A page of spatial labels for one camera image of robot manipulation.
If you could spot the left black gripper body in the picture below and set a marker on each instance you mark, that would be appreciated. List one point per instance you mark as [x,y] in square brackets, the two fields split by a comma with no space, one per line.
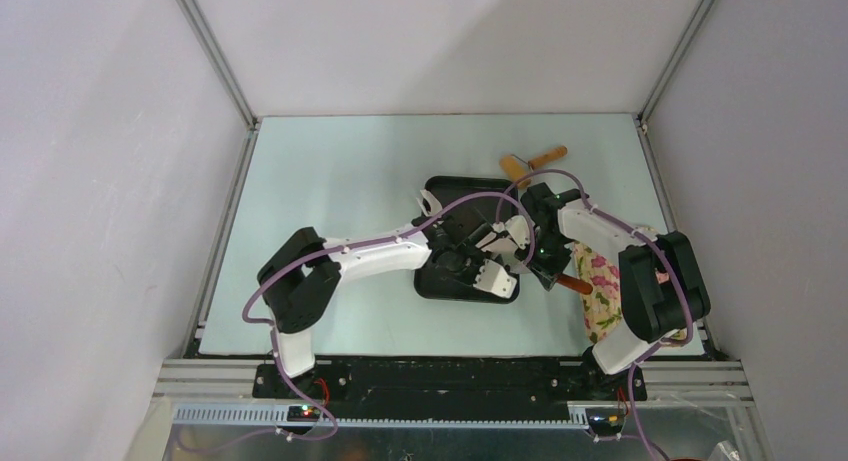
[464,268]

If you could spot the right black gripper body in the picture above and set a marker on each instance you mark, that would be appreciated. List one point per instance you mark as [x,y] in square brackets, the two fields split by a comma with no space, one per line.
[549,256]

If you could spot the black baking tray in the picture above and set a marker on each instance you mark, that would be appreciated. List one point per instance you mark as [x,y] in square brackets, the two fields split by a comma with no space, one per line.
[475,209]

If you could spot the metal spatula with red handle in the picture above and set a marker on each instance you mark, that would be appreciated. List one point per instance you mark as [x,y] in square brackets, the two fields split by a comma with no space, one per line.
[511,260]

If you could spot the wooden dough roller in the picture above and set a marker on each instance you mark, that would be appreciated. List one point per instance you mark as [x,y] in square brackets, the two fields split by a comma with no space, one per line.
[518,169]

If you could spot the white dough ball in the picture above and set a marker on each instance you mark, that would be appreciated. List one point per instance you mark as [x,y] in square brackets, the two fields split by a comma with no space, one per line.
[428,203]

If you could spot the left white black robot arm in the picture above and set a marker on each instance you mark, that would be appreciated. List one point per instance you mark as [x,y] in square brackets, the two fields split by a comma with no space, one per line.
[300,279]

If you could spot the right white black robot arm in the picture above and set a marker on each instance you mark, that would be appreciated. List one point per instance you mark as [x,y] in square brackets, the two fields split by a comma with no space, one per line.
[655,287]

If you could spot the floral cloth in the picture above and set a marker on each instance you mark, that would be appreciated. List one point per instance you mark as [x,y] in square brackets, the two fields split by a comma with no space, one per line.
[602,307]

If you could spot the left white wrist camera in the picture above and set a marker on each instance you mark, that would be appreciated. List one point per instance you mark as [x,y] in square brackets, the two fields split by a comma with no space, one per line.
[495,279]

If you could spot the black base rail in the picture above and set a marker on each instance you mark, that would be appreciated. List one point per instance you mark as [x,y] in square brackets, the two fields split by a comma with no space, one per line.
[451,388]

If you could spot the aluminium frame with cable duct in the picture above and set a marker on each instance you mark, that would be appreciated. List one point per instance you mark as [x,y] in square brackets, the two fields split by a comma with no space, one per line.
[694,410]

